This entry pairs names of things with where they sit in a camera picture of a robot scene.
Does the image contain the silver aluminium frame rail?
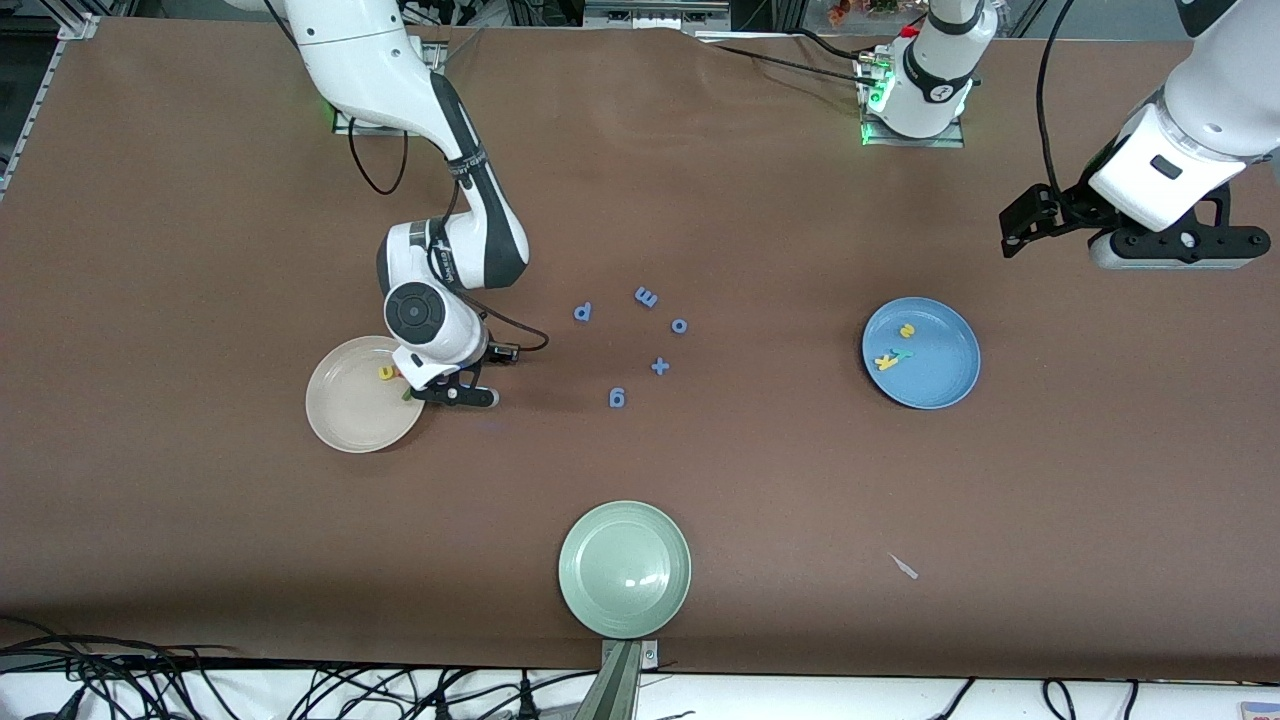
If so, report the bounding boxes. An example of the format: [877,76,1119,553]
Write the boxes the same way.
[0,10,101,201]

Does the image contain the grey metal camera post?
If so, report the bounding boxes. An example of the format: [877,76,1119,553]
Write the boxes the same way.
[573,640,661,720]

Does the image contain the black base power cable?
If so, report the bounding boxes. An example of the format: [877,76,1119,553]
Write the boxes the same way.
[695,28,881,91]

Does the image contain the tangled black cable bundle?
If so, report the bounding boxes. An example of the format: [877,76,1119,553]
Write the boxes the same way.
[0,615,601,720]

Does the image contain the brown table cover sheet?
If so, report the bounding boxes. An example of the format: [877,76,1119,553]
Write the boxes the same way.
[0,15,1280,681]

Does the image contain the blue plate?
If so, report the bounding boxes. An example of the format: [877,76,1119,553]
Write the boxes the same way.
[862,297,982,410]

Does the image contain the pale green plate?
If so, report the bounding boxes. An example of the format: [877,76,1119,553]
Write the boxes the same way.
[558,500,693,640]

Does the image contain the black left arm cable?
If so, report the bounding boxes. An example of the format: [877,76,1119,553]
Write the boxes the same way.
[1036,0,1079,191]

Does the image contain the beige brown plate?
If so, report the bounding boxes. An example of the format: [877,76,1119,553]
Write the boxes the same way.
[305,335,429,454]

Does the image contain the grey metal frame block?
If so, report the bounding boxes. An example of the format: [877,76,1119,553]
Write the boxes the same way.
[585,0,731,31]

